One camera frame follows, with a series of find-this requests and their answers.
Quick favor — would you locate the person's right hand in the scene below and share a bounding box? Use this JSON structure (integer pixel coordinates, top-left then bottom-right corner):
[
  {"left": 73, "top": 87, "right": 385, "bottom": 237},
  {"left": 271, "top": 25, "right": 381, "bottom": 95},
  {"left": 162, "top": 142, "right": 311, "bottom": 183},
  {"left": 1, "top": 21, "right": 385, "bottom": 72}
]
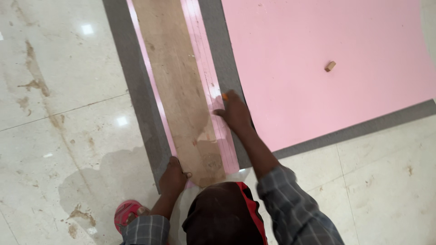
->
[{"left": 213, "top": 89, "right": 253, "bottom": 134}]

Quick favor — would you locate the person's left hand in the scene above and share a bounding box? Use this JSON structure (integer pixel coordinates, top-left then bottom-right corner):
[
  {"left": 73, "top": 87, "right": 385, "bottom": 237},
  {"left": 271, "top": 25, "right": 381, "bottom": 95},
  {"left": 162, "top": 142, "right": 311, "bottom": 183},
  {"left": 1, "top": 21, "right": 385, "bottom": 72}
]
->
[{"left": 159, "top": 156, "right": 193, "bottom": 200}]

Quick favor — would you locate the long brown wooden plank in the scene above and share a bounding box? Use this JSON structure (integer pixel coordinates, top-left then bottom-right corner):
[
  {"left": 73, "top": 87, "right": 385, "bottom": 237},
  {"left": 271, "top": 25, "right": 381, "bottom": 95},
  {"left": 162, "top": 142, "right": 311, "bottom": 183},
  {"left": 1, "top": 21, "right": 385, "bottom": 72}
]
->
[{"left": 131, "top": 0, "right": 227, "bottom": 188}]

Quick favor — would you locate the narrow pink laminate strip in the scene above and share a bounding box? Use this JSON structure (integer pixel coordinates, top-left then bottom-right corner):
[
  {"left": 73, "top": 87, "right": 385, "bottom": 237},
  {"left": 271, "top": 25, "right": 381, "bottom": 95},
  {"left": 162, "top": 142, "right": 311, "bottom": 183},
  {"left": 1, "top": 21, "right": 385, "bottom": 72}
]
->
[{"left": 126, "top": 0, "right": 240, "bottom": 190}]

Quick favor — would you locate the pink sandal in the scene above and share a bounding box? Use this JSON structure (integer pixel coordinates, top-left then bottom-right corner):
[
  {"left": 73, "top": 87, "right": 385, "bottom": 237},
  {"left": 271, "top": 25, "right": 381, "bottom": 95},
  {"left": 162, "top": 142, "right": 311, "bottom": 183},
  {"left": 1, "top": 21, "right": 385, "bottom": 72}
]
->
[{"left": 114, "top": 200, "right": 151, "bottom": 235}]

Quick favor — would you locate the large pink laminate sheet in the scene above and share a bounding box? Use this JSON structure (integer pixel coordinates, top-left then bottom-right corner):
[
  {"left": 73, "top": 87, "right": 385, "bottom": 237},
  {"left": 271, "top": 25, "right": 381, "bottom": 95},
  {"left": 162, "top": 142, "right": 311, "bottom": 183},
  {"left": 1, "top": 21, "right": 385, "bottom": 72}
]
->
[{"left": 221, "top": 0, "right": 436, "bottom": 153}]

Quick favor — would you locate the grey board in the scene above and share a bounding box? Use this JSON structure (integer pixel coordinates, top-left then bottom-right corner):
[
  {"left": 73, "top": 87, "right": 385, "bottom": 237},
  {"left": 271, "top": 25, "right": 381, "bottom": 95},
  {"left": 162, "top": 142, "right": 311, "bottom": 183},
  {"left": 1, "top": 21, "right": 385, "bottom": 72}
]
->
[{"left": 102, "top": 0, "right": 436, "bottom": 195}]

